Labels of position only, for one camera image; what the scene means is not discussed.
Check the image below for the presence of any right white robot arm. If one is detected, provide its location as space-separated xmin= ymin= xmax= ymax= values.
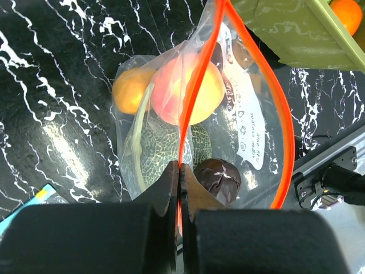
xmin=292 ymin=126 xmax=364 ymax=211

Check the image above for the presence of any dark purple eggplant toy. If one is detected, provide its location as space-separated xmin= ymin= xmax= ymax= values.
xmin=194 ymin=158 xmax=242 ymax=208

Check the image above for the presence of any orange fruit toy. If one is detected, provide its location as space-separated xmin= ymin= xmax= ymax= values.
xmin=112 ymin=67 xmax=156 ymax=115

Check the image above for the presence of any green netted melon toy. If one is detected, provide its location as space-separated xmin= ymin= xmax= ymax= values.
xmin=121 ymin=82 xmax=212 ymax=195

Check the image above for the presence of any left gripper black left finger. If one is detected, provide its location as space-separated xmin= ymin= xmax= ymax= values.
xmin=1 ymin=161 xmax=179 ymax=273

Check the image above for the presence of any olive green plastic basket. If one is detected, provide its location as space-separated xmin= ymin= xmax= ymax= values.
xmin=232 ymin=1 xmax=364 ymax=72

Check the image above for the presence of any small orange tangerine toy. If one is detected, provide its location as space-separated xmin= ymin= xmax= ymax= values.
xmin=329 ymin=0 xmax=363 ymax=36

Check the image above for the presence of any blue zip clear bag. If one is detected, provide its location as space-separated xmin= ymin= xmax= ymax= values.
xmin=1 ymin=184 xmax=57 ymax=239

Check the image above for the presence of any peach fruit toy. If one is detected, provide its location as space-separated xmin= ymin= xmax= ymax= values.
xmin=150 ymin=53 xmax=225 ymax=126

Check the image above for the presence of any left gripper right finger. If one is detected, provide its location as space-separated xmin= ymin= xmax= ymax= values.
xmin=180 ymin=164 xmax=350 ymax=273

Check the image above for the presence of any red zip clear bag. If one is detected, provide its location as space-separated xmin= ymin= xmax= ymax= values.
xmin=111 ymin=0 xmax=296 ymax=229

